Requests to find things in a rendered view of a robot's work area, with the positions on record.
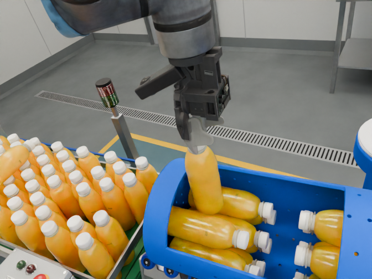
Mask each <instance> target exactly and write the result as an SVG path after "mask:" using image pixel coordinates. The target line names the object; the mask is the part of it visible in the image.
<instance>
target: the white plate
mask: <svg viewBox="0 0 372 279"><path fill-rule="evenodd" d="M358 141H359V144H360V146H361V148H362V149H363V150H364V151H365V153H367V154H368V155H369V156H370V157H371V158H372V119H370V120H368V121H366V122H365V123H364V124H363V125H362V126H361V128H360V129H359V132H358Z"/></svg>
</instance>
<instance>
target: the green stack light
mask: <svg viewBox="0 0 372 279"><path fill-rule="evenodd" d="M100 98H101V101H102V103H103V105H104V107H107V108H109V107H114V106H116V105H117V104H118V103H119V99H118V96H117V94H116V91H115V92H114V93H113V94H112V95H110V96H106V97H101V96H100Z"/></svg>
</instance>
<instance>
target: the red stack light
mask: <svg viewBox="0 0 372 279"><path fill-rule="evenodd" d="M96 89H97V91H98V93H99V95H100V96H101V97H106V96H110V95H112V94H113V93H114V92H115V88H114V86H113V83H112V81H111V83H110V84H109V85H107V86H105V87H96Z"/></svg>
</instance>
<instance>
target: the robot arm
mask: <svg viewBox="0 0 372 279"><path fill-rule="evenodd" d="M41 2H42V5H43V7H44V9H45V11H46V13H47V15H48V16H49V18H50V20H51V21H52V23H54V25H55V27H56V29H57V30H58V31H59V33H60V34H62V35H63V36H65V37H67V38H74V37H79V36H81V37H85V36H88V35H89V34H90V33H93V32H96V31H99V30H103V29H106V28H110V27H114V26H116V25H120V24H123V23H127V22H130V21H133V20H136V19H140V18H143V17H148V16H152V20H153V24H154V28H155V31H156V36H157V40H158V44H159V48H160V52H161V54H162V55H163V56H165V57H166V58H168V60H169V63H170V64H169V65H167V66H165V67H164V68H162V69H160V70H158V71H157V72H155V73H154V74H152V75H150V76H146V77H144V78H143V79H142V80H141V82H140V84H139V86H138V87H137V88H136V89H135V93H136V94H137V95H138V97H139V98H140V99H141V100H144V99H146V98H147V97H149V96H152V95H154V94H156V93H157V92H159V91H161V90H163V89H165V88H167V87H169V86H171V85H172V84H174V83H175V84H174V88H175V90H174V95H173V100H174V111H175V123H176V126H177V130H178V132H179V134H180V136H181V138H182V139H183V141H184V142H185V144H186V145H187V147H188V148H189V149H190V150H191V151H192V152H193V153H194V154H198V148H197V146H206V145H211V144H213V142H214V139H213V137H212V135H210V134H208V133H207V132H206V127H210V126H217V125H222V124H223V123H224V119H223V117H221V114H222V112H223V110H224V109H225V108H226V106H227V104H228V102H229V100H231V95H230V84H229V74H221V71H220V62H219V59H220V57H221V56H222V54H223V52H222V47H221V46H214V45H215V34H214V26H213V17H212V14H211V5H210V0H41ZM189 114H191V115H192V116H193V117H191V118H189Z"/></svg>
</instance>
